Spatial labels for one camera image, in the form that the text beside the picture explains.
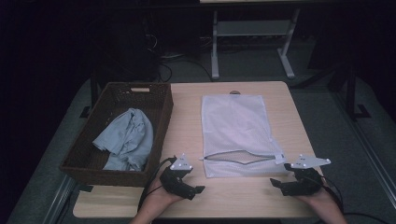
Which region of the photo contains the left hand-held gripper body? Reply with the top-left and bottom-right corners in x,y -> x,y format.
159,153 -> 194,198

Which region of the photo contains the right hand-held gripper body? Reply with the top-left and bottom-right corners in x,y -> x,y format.
290,154 -> 332,197

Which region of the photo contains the person's left hand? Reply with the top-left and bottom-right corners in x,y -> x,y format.
145,177 -> 185,217

